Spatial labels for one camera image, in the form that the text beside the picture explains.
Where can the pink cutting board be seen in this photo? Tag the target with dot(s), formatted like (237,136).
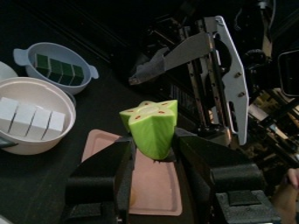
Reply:
(155,186)

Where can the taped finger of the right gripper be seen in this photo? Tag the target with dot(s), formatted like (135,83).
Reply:
(183,54)

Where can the white toy pot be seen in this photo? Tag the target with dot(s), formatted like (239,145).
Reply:
(36,90)

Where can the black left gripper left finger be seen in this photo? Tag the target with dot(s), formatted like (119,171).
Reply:
(98,180)

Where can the black screen device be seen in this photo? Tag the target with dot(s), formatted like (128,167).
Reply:
(290,73)

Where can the green starfruit toy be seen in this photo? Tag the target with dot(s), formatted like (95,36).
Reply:
(153,131)

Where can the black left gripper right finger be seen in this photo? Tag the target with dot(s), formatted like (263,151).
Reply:
(226,180)

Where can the pale blue toy pot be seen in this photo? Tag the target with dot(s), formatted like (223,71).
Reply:
(58,51)

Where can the cutout finger of the right gripper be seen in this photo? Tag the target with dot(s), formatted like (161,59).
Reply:
(234,87)

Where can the green toy block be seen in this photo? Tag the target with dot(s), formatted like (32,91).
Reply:
(78,75)
(55,69)
(67,73)
(42,62)

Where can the white toy block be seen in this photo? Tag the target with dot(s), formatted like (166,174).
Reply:
(23,121)
(55,126)
(7,115)
(39,124)

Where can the person's hand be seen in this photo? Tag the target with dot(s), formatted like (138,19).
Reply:
(293,178)

